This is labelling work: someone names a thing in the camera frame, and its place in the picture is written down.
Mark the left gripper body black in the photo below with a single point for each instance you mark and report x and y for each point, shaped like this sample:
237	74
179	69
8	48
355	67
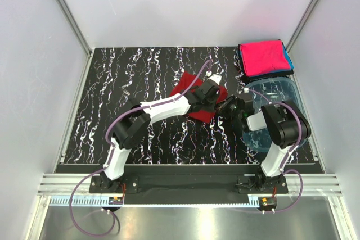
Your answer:
209	94

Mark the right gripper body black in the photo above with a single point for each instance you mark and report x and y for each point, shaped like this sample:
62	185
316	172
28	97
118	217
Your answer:
230	108

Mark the red t shirt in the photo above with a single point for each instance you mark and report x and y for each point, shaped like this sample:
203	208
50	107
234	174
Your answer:
183	83

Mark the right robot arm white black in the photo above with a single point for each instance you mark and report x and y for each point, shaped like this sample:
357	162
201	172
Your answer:
287	128

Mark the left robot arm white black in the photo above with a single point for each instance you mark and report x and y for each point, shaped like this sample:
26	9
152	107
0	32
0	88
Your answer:
128	130

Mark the folded dark t shirt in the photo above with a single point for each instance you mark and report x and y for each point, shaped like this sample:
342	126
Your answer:
244	74

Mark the clear blue plastic bin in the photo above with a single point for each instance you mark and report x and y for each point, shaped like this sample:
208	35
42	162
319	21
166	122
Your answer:
277	89

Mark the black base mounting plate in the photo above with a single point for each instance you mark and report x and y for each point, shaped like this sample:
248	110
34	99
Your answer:
182	180

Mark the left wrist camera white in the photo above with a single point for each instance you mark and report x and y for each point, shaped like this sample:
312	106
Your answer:
214	77

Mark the white slotted cable duct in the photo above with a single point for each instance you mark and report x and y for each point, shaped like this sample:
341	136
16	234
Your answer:
240	200

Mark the right aluminium frame post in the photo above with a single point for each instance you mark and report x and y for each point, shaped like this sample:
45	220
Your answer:
302	23

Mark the aluminium frame post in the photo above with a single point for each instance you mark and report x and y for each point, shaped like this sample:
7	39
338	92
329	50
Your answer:
302	23
63	5

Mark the aluminium front rail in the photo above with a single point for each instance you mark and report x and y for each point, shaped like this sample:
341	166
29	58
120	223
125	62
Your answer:
312	184

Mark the left aluminium frame post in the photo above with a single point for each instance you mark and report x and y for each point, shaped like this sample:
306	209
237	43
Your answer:
63	5

